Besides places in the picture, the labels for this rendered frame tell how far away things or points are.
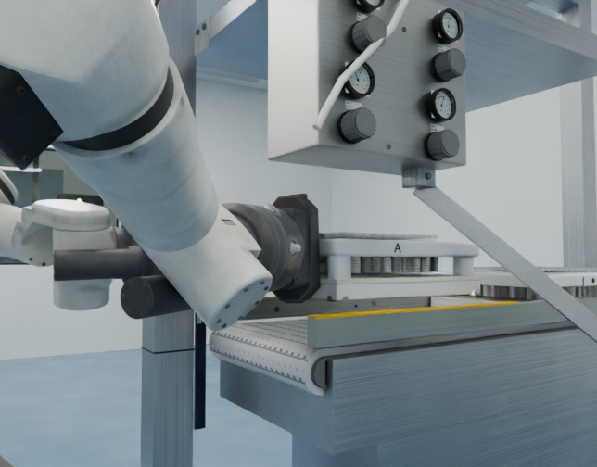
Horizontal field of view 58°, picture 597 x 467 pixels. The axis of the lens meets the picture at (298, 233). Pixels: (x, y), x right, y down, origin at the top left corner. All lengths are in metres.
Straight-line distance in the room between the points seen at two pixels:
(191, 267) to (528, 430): 0.65
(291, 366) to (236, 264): 0.22
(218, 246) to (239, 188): 5.76
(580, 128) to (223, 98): 5.10
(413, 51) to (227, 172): 5.54
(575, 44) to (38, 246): 0.80
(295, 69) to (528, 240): 3.99
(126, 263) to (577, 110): 1.24
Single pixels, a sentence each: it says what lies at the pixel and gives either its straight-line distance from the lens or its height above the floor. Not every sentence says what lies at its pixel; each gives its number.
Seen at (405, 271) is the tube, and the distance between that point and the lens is 0.73.
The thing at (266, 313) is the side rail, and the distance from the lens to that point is 0.85.
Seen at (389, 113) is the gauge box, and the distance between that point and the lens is 0.61.
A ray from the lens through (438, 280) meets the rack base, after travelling 0.72.
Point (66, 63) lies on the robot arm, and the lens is 0.23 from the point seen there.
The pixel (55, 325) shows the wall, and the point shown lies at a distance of 5.73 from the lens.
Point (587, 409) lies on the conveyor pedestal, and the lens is 1.07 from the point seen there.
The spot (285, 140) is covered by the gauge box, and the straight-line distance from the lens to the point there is 0.60.
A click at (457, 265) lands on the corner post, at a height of 0.92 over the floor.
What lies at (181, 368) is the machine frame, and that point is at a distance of 0.82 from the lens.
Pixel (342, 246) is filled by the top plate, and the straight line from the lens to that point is 0.61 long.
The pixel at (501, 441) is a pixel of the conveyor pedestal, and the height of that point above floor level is 0.66.
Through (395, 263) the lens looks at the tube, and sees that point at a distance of 0.72.
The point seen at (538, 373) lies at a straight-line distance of 0.86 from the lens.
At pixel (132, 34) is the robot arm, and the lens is 0.24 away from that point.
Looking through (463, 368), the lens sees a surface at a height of 0.79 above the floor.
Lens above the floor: 0.93
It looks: 3 degrees up
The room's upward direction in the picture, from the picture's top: straight up
